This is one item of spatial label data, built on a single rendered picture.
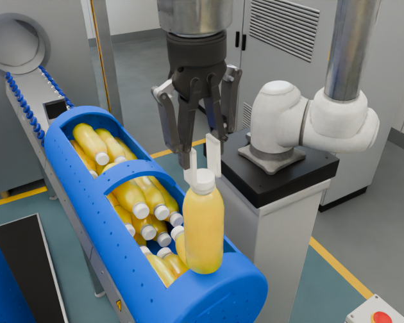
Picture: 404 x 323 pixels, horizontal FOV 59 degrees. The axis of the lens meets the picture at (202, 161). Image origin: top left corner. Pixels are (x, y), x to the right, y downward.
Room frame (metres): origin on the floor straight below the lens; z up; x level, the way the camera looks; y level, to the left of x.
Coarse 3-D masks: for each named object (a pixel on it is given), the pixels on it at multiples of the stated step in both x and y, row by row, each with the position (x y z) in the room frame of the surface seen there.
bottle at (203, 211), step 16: (192, 192) 0.45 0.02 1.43; (208, 192) 0.44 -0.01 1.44; (192, 208) 0.43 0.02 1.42; (208, 208) 0.43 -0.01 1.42; (192, 224) 0.42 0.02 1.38; (208, 224) 0.42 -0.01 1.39; (192, 240) 0.42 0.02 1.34; (208, 240) 0.42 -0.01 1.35; (192, 256) 0.43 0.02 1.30; (208, 256) 0.42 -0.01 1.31; (208, 272) 0.42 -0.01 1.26
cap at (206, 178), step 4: (200, 172) 0.46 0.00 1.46; (204, 172) 0.46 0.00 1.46; (208, 172) 0.46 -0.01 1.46; (212, 172) 0.46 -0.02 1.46; (200, 176) 0.45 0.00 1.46; (204, 176) 0.45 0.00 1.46; (208, 176) 0.45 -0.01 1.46; (212, 176) 0.45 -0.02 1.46; (200, 180) 0.44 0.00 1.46; (204, 180) 0.44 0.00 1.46; (208, 180) 0.44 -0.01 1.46; (212, 180) 0.44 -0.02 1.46; (200, 184) 0.44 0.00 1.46; (204, 184) 0.44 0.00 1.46; (208, 184) 0.44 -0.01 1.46; (212, 184) 0.44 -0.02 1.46; (196, 188) 0.44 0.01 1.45; (200, 188) 0.44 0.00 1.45; (204, 188) 0.44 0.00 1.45; (208, 188) 0.44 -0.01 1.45
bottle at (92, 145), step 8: (80, 128) 1.06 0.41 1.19; (88, 128) 1.06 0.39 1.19; (80, 136) 1.02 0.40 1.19; (88, 136) 1.01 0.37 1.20; (96, 136) 1.02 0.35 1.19; (80, 144) 1.00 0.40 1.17; (88, 144) 0.97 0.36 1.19; (96, 144) 0.96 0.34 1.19; (104, 144) 0.98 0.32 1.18; (88, 152) 0.95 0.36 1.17; (96, 152) 0.94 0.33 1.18; (104, 152) 0.94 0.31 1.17
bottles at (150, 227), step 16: (128, 160) 1.01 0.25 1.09; (176, 208) 0.78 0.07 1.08; (144, 224) 0.72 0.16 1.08; (160, 224) 0.76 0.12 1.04; (176, 224) 0.74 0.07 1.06; (144, 240) 0.72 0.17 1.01; (160, 240) 0.71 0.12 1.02; (160, 256) 0.61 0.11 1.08; (176, 256) 0.59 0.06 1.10; (176, 272) 0.54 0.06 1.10
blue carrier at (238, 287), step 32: (64, 128) 1.10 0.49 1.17; (96, 128) 1.16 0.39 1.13; (64, 160) 0.90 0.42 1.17; (96, 192) 0.72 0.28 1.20; (96, 224) 0.64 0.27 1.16; (128, 256) 0.52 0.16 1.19; (224, 256) 0.49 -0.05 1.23; (128, 288) 0.47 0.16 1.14; (160, 288) 0.43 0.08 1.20; (192, 288) 0.41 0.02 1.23; (224, 288) 0.42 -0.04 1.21; (256, 288) 0.47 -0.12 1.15; (160, 320) 0.38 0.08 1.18; (192, 320) 0.38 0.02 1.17; (224, 320) 0.42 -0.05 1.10
